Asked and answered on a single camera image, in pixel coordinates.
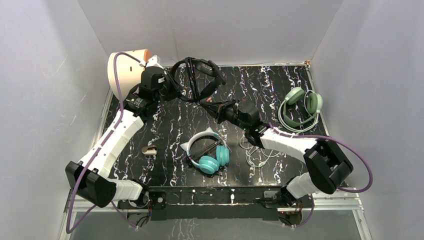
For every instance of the small tan white clip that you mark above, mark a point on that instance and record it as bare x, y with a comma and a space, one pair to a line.
150, 150

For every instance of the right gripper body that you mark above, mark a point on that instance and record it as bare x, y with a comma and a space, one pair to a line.
227, 111

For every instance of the black headphones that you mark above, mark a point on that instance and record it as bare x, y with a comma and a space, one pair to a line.
204, 78

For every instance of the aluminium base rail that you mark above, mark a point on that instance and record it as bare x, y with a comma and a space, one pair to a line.
218, 213

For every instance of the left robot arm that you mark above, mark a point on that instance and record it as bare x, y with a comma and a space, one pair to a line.
89, 177

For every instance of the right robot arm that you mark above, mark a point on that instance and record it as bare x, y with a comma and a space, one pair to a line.
327, 165

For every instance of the cream cylindrical drum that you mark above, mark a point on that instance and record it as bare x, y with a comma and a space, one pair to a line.
128, 70

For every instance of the green headphones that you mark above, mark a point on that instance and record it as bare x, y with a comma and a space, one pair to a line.
313, 104

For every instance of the teal cat-ear headphones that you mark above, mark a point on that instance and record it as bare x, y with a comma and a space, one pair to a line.
211, 158

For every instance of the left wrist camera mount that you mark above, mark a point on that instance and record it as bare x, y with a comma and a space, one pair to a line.
153, 61

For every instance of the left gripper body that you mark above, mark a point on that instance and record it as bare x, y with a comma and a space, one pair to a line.
169, 89

